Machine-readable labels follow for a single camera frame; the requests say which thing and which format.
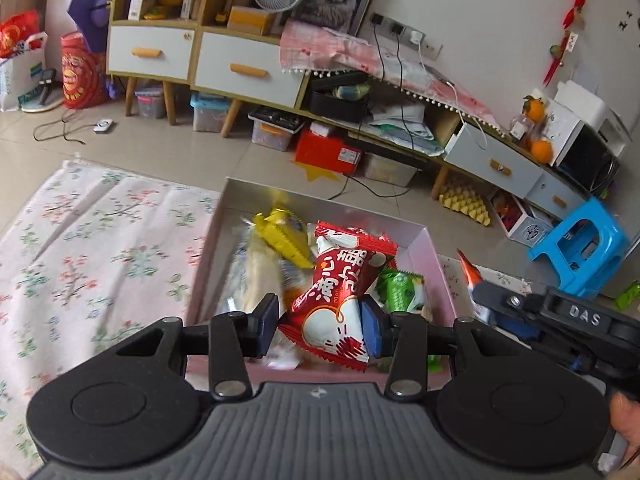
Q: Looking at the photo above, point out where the clear black-lidded storage box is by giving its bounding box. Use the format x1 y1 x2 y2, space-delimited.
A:
247 106 307 153

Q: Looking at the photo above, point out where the orange fruit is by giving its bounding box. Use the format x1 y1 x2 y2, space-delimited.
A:
530 138 554 164
522 96 546 123

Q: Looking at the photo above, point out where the yellow egg tray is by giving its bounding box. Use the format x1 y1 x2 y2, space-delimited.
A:
438 174 494 227

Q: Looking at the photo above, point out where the person's right hand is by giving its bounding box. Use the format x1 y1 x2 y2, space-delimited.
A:
609 391 640 462

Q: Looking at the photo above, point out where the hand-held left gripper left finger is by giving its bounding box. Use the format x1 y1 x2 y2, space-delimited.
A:
112 294 280 402

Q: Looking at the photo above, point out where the low wooden media stand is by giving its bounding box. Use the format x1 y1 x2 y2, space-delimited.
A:
299 66 609 227

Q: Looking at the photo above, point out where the red plastic bag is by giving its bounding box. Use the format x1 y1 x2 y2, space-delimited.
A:
0 9 42 59

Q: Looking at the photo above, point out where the red cardboard box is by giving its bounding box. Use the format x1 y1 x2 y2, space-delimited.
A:
293 124 364 177

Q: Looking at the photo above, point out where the pink checked cloth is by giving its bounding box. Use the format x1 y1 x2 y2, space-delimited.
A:
278 19 504 134

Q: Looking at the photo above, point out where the stack of papers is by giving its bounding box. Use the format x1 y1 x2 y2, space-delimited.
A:
356 104 447 157

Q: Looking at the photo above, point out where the wooden cabinet white drawer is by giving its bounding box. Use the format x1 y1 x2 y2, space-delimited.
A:
192 0 315 139
106 0 202 127

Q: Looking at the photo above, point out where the white toy box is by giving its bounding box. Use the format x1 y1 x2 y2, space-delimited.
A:
491 186 557 249

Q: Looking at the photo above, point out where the blue plastic stool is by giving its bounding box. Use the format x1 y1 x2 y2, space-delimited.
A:
526 196 632 302

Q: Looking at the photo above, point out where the clear blue-lidded storage box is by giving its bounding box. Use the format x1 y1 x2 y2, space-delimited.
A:
189 91 237 134

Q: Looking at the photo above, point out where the clear snack packet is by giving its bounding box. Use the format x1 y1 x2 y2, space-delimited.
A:
264 339 307 372

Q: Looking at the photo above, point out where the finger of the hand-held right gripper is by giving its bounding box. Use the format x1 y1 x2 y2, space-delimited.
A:
490 309 546 343
472 281 548 321

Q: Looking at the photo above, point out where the small red snack packet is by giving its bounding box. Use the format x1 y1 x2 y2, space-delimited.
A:
456 248 484 292

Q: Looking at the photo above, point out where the black microwave oven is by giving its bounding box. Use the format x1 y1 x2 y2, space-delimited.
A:
551 121 622 197

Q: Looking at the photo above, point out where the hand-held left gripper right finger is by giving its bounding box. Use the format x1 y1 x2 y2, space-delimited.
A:
360 295 506 402

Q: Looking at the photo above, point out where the yellow snack packet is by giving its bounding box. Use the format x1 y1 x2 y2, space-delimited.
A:
254 206 317 272

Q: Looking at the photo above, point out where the long beige snack packet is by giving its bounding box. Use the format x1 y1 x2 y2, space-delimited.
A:
224 229 287 322

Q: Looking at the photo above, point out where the purple hat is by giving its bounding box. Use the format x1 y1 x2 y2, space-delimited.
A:
66 0 118 59

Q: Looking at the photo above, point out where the brown cardboard box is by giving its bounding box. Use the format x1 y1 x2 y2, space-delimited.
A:
226 5 274 37

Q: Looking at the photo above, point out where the white shopping bag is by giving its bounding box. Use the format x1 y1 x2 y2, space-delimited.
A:
0 31 49 114

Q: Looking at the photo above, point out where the black case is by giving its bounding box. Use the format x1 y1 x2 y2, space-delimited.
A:
304 70 374 124

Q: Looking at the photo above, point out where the floral blanket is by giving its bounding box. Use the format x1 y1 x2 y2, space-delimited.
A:
0 159 551 477

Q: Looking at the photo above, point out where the pink cardboard box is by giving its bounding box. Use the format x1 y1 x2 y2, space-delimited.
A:
184 176 458 395

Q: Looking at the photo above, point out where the red hanging ornament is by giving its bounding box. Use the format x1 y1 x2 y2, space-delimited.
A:
541 0 602 87

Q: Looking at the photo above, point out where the red white snack packet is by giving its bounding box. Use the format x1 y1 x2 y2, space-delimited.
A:
277 221 399 373

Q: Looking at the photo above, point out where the red gift bag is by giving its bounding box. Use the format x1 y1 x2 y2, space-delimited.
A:
60 31 112 112

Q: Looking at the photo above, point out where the black power cable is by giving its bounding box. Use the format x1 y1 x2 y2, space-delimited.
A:
326 24 416 202

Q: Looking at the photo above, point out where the black floor cable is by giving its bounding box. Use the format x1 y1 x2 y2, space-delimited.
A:
31 106 109 146

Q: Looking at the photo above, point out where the yellow star sticker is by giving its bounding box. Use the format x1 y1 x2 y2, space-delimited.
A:
291 159 342 184

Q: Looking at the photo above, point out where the white charger cable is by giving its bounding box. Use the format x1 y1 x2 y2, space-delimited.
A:
415 45 488 152

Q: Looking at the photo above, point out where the light green snack packet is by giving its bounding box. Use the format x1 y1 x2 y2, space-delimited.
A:
613 279 640 312

